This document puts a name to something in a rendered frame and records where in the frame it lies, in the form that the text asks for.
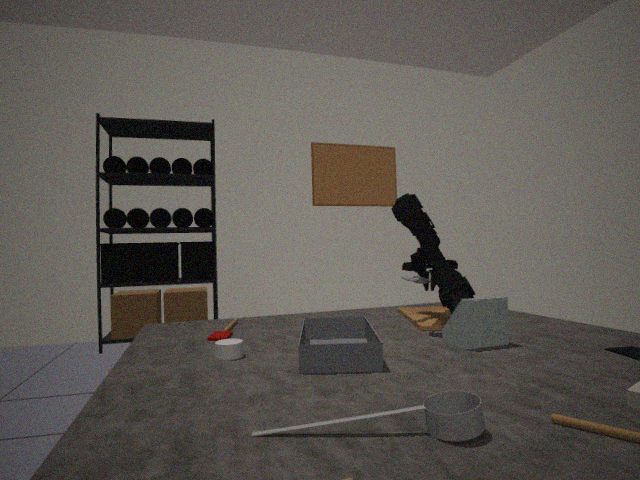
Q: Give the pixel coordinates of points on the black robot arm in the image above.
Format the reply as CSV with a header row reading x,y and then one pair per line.
x,y
453,287

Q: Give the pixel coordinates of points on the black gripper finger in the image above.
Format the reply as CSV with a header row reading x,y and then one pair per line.
x,y
424,274
433,279

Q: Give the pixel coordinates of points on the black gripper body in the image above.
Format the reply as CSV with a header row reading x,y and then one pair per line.
x,y
407,266

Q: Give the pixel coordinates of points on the grey roasting tin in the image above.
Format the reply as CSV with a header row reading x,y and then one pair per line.
x,y
343,344

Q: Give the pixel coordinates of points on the grey long-handled saucepan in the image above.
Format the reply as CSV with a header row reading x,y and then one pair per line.
x,y
450,416

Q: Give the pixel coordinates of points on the light brown wooden board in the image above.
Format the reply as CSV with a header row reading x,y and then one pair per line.
x,y
427,318

